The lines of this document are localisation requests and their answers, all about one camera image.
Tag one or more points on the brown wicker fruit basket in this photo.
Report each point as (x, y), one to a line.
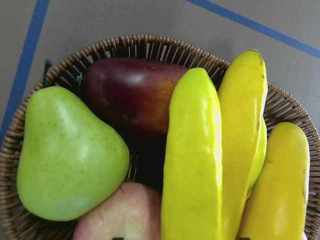
(19, 224)

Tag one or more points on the dark red mango fruit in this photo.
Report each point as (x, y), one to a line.
(132, 94)

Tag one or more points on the pink apple back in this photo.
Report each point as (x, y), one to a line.
(132, 212)

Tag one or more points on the green pear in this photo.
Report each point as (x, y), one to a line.
(70, 161)

